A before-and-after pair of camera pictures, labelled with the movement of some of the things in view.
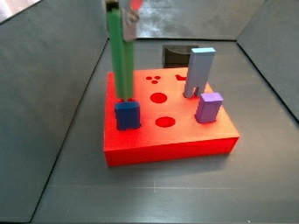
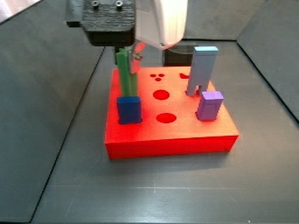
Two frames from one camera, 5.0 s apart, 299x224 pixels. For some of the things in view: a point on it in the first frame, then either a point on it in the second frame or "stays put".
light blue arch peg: x=201 y=66 stays put
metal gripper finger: x=111 y=4 → x=117 y=47
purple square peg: x=209 y=108 stays put
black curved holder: x=177 y=55 stays put
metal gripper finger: x=130 y=17 → x=137 y=49
